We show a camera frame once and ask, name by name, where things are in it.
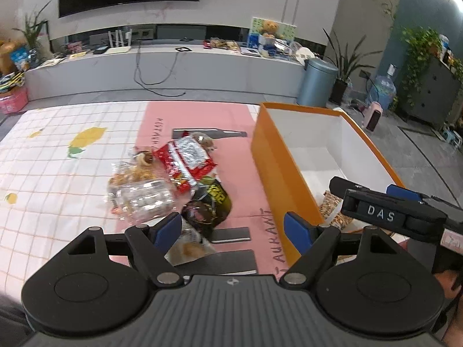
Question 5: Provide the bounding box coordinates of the blue-grey trash bin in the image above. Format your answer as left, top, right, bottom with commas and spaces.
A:
297, 58, 339, 108

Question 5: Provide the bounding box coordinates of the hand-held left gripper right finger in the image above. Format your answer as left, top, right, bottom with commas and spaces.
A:
278, 211, 406, 286

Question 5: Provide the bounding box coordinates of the red snack packet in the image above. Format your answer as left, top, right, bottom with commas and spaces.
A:
153, 134, 218, 193

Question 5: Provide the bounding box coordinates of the grey cabinet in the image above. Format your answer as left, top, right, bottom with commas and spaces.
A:
397, 56, 463, 128

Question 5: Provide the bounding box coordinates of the person's right forearm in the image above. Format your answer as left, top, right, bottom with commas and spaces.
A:
442, 294, 463, 345

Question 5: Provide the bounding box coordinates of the black cable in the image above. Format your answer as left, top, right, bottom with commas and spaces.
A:
134, 44, 187, 97

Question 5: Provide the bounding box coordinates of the brown patterned snack packet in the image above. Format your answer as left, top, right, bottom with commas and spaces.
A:
320, 190, 354, 229

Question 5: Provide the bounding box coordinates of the pink storage box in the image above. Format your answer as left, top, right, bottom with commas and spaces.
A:
0, 87, 29, 115

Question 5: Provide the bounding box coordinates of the brown plush toy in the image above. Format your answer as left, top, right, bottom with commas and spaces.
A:
0, 40, 19, 75

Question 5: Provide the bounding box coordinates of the person's right hand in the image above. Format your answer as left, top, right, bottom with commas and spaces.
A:
434, 270, 462, 299

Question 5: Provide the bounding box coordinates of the small brown wrapped snack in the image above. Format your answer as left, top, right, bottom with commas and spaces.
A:
192, 133, 218, 153

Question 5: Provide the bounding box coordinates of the white cap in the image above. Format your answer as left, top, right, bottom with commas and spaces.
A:
289, 41, 315, 66

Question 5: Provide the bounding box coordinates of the clear chocolate snack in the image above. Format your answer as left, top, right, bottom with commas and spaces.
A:
132, 147, 157, 167

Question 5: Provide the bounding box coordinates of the clear bag of brown snacks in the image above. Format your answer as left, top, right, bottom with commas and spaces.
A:
109, 160, 170, 189

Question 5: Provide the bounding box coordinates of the clear plastic snack packet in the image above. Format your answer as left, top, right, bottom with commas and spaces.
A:
106, 178, 182, 225

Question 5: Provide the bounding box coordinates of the pile of snack packets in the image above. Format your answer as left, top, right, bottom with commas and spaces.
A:
203, 38, 241, 52

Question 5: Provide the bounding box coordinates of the clear packet with brown pastry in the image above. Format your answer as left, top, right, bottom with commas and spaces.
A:
166, 227, 216, 269

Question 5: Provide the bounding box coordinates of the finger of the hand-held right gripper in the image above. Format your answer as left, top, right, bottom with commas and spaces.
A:
329, 176, 423, 204
341, 188, 450, 241

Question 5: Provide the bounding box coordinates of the white router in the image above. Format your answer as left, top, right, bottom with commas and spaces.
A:
106, 29, 133, 54

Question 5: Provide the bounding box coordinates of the small pink appliance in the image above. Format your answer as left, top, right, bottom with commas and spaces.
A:
363, 102, 385, 131

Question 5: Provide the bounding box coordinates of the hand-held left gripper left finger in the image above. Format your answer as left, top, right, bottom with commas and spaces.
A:
60, 212, 183, 287

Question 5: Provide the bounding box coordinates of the orange cardboard box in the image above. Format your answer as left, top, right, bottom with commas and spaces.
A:
251, 102, 406, 265

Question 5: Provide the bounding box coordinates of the green ivy plant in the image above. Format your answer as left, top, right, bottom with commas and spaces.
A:
401, 27, 450, 110

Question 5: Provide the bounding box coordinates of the potted plant with black pot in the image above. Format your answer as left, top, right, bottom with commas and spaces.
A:
323, 28, 377, 106

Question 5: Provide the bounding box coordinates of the black snack packet yellow print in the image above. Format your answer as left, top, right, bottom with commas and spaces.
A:
181, 176, 233, 240

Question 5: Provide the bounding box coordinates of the large water bottle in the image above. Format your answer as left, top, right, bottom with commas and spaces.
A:
370, 64, 397, 111

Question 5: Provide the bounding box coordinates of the pink printed mat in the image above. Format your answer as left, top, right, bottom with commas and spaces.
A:
109, 102, 290, 287

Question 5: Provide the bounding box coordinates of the grey tv console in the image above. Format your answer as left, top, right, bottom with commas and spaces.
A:
23, 39, 309, 102

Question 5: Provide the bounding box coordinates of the tall leafy plant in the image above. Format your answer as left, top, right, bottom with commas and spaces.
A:
12, 1, 52, 60

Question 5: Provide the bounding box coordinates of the brown teddy bear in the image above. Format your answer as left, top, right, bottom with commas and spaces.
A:
258, 20, 281, 59

